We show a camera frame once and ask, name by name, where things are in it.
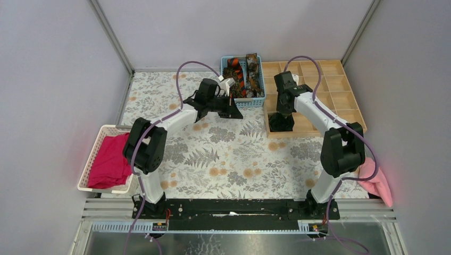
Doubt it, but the dark green leaf tie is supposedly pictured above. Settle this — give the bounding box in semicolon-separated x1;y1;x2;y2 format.
269;113;295;132

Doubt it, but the orange grey floral tie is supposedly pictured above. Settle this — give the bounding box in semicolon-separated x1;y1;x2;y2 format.
246;53;264;98

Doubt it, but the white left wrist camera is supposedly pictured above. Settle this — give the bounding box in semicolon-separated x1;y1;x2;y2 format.
218;75;236;96

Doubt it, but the red cloth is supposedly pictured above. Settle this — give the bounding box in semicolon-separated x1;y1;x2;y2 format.
87;133;131;189

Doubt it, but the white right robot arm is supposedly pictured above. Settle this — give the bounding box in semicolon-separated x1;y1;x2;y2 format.
274;71;365;219

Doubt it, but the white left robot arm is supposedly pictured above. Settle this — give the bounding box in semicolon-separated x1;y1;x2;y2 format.
123;78;243;218

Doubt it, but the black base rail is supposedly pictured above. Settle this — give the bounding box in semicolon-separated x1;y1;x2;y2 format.
132;196;340;231

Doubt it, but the light blue plastic basket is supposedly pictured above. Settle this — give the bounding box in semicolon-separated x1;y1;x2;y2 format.
220;55;267;107

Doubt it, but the wooden compartment tray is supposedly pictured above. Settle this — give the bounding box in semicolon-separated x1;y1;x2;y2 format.
262;59;368;139

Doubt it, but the pink cloth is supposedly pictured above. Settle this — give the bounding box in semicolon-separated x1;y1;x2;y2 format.
358;157;393;207

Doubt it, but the white plastic basket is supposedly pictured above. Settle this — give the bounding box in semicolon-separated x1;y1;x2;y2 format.
77;124;138;195

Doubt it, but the black gold patterned tie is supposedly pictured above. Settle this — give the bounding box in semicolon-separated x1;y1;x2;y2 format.
222;67;247;98

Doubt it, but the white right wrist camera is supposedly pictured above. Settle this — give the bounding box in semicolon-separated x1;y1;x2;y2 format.
292;74;300;86

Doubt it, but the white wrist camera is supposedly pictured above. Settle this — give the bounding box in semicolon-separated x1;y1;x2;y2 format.
292;74;300;86
218;75;236;96

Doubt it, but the orange black striped tie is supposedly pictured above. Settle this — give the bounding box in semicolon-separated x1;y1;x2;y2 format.
227;58;247;98

